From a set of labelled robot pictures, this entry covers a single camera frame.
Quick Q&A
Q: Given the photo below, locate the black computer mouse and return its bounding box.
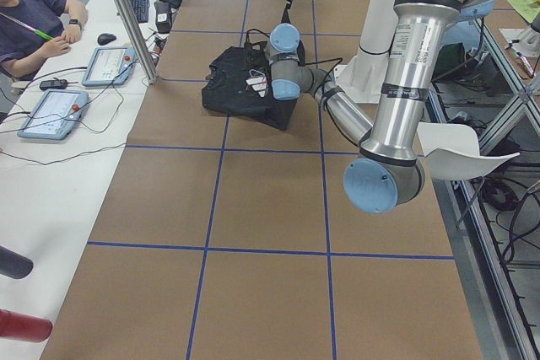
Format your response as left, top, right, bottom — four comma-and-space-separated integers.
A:
97, 33, 116, 46

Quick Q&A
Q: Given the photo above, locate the black handheld device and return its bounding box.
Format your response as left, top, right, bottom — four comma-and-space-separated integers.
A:
39, 79, 68, 91

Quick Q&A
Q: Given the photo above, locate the black label printer box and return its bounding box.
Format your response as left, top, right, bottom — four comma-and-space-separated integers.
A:
154, 1, 172, 34

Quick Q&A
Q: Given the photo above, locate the teach pendant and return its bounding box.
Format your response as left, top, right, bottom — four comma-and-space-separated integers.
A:
17, 89, 89, 141
81, 46, 136, 87

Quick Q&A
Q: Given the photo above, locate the aluminium frame post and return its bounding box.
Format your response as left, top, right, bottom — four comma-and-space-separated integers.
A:
114, 0, 158, 85

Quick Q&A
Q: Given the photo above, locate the near teach pendant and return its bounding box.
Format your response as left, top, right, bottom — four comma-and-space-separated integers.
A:
17, 89, 89, 141

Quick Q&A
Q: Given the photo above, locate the seated person in navy shirt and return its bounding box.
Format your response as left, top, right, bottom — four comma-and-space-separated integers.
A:
1, 0, 88, 80

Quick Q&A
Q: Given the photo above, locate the red bottle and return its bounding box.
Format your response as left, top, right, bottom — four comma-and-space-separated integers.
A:
1, 309, 53, 342

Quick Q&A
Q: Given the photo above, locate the far teach pendant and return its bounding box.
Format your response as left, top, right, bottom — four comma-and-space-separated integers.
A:
81, 46, 136, 87

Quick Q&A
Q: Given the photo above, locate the white plastic chair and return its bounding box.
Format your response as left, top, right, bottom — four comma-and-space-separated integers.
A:
417, 122, 520, 180

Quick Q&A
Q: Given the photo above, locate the black keyboard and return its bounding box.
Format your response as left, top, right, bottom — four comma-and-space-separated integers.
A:
128, 0, 149, 23

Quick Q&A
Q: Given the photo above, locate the black printed t-shirt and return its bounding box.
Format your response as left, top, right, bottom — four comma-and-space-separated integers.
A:
202, 41, 296, 130

